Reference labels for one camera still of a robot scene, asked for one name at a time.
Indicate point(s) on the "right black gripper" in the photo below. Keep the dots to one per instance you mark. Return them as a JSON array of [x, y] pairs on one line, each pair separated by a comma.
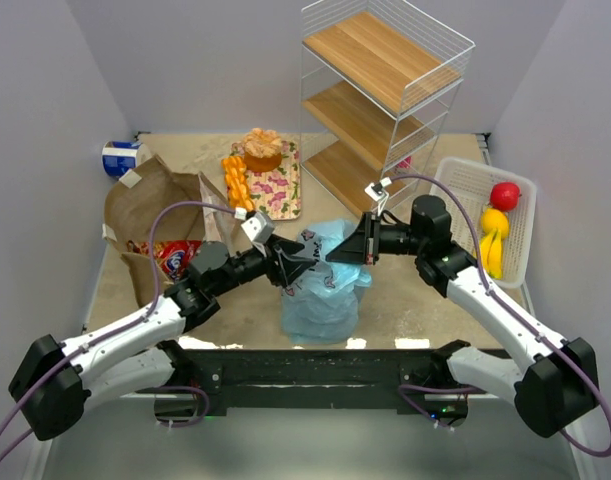
[[373, 239]]

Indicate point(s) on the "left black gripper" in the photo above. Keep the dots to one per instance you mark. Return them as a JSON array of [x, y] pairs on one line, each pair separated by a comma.
[[274, 259]]

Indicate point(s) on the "blue plastic bag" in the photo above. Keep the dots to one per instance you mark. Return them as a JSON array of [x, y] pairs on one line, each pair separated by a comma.
[[322, 305]]

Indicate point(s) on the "red snack packet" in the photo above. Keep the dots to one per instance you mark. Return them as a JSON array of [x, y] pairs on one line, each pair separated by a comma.
[[172, 257]]

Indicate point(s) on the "brown paper grocery bag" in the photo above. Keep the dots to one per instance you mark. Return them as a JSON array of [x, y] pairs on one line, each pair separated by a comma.
[[133, 205]]

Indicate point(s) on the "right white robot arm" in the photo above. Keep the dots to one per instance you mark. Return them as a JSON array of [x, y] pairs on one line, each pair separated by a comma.
[[547, 378]]

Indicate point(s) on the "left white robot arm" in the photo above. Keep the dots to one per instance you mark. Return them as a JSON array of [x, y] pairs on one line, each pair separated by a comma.
[[53, 384]]

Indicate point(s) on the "floral pattern tray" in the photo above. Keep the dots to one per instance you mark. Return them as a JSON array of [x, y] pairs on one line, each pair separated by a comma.
[[278, 192]]

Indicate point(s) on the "peeled orange on cup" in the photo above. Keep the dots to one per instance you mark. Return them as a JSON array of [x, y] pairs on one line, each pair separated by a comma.
[[262, 150]]

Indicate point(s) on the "yellow banana bunch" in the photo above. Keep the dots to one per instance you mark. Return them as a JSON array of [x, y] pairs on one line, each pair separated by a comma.
[[491, 248]]

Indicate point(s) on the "yellow lemon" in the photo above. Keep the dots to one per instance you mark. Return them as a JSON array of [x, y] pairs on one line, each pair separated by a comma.
[[495, 220]]

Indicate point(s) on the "red apple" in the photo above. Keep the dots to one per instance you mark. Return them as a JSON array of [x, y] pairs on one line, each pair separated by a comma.
[[505, 196]]

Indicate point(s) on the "white plastic fruit basket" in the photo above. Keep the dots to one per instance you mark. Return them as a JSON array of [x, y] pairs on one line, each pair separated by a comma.
[[472, 182]]

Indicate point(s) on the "blue white paper roll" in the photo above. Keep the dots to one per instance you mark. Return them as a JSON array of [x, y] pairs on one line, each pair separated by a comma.
[[120, 157]]

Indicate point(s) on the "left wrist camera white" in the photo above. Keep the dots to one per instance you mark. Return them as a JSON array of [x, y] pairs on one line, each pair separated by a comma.
[[258, 227]]

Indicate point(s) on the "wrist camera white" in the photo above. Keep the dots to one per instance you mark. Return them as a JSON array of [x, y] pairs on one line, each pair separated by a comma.
[[379, 194], [258, 227]]

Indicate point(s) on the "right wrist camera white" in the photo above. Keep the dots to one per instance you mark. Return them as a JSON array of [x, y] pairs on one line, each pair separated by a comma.
[[379, 194]]

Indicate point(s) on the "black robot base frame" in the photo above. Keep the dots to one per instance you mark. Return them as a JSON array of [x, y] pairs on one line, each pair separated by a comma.
[[312, 379]]

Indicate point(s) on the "white wire wooden shelf rack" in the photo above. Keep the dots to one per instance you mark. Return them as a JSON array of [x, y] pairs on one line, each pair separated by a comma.
[[378, 81]]

